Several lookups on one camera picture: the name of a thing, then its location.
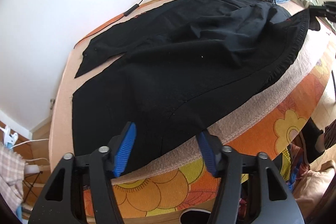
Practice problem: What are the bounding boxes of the black pants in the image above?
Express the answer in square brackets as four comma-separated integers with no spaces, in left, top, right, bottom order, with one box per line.
[72,0,319,173]

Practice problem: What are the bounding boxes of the checkered cloth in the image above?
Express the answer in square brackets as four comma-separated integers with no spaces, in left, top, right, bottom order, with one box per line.
[0,144,25,213]

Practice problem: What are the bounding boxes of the orange floral bed sheet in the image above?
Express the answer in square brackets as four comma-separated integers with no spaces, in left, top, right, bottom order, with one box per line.
[73,0,332,219]

